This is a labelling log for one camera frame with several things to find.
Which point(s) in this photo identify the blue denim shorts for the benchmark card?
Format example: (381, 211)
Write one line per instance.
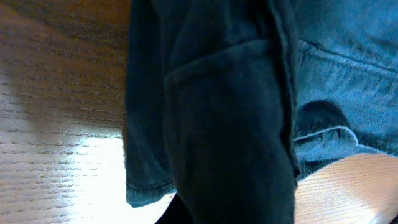
(229, 103)

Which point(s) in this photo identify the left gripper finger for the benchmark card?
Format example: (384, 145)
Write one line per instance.
(176, 213)

